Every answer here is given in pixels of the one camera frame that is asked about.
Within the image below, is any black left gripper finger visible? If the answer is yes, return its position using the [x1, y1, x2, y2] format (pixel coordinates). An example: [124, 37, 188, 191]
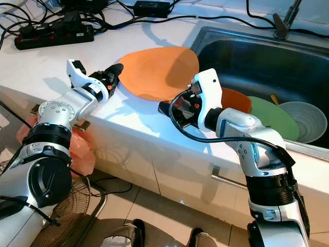
[105, 63, 125, 83]

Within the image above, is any orange plastic bowl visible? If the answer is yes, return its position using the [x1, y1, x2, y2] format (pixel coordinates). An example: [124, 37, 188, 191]
[221, 87, 252, 114]

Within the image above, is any black power strip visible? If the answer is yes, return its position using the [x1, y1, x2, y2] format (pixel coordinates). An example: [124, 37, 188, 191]
[14, 25, 95, 50]

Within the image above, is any black power adapter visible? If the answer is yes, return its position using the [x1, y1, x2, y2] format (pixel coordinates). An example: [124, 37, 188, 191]
[133, 1, 171, 17]

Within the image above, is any red plastic bag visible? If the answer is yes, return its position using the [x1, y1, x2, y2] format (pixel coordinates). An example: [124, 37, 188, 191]
[16, 121, 97, 175]

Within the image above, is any green plate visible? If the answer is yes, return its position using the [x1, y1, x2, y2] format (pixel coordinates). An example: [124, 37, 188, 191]
[247, 96, 300, 140]

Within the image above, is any stainless steel sink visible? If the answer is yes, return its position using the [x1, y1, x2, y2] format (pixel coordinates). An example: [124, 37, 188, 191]
[188, 26, 329, 150]

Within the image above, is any grey ribbed bowl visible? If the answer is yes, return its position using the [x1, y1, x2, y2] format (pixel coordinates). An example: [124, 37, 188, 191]
[278, 101, 327, 144]

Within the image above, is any dark metal faucet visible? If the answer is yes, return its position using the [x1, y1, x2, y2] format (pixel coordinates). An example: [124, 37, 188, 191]
[272, 0, 303, 39]

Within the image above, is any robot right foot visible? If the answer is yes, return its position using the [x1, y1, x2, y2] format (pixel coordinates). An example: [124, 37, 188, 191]
[188, 228, 219, 247]

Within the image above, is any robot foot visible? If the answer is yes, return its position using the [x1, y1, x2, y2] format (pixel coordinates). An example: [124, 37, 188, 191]
[102, 219, 147, 247]
[188, 228, 219, 247]

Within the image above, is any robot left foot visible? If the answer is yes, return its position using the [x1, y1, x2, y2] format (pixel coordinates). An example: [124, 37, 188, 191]
[102, 219, 147, 247]

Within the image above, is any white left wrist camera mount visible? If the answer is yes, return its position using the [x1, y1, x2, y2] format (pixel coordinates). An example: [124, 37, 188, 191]
[66, 59, 108, 101]

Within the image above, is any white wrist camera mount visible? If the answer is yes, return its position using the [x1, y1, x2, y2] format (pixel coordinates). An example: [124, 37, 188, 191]
[193, 68, 224, 129]
[66, 59, 108, 101]

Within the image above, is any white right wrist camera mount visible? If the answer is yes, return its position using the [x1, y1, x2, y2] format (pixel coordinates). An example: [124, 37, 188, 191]
[193, 68, 224, 129]

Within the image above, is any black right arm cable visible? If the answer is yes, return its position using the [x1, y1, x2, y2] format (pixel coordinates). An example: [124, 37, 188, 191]
[167, 90, 296, 168]

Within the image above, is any metal drawer handle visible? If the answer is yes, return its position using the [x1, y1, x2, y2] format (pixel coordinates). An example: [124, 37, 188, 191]
[211, 165, 250, 190]

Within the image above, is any wire grille floor fan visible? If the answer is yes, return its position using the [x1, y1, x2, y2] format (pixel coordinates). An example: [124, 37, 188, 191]
[31, 172, 108, 247]

